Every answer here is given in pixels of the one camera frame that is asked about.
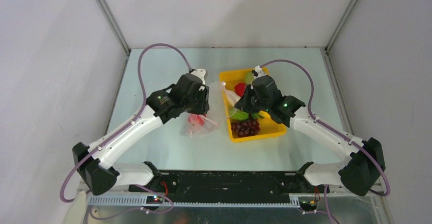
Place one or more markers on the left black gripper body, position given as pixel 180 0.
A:
pixel 198 103

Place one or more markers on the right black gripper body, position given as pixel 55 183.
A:
pixel 247 102

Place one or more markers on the bright red apple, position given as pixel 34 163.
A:
pixel 196 120

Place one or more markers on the clear pink-dotted zip bag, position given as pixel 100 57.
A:
pixel 214 118

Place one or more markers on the yellow plastic tray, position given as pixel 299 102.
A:
pixel 268 128

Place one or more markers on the purple grape bunch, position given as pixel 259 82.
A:
pixel 245 128

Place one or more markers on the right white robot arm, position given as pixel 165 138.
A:
pixel 361 162

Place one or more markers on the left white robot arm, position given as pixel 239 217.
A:
pixel 96 163

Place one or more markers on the green cabbage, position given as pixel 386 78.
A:
pixel 249 77

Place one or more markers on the red bell pepper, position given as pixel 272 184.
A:
pixel 240 88

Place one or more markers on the white radish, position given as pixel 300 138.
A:
pixel 232 97

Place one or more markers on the green leafy vegetable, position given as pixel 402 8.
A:
pixel 236 114

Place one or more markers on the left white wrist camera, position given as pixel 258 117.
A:
pixel 201 74

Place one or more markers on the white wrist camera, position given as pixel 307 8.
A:
pixel 201 74
pixel 258 72

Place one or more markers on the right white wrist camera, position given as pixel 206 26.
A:
pixel 258 72

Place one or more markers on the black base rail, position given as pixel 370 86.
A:
pixel 231 187

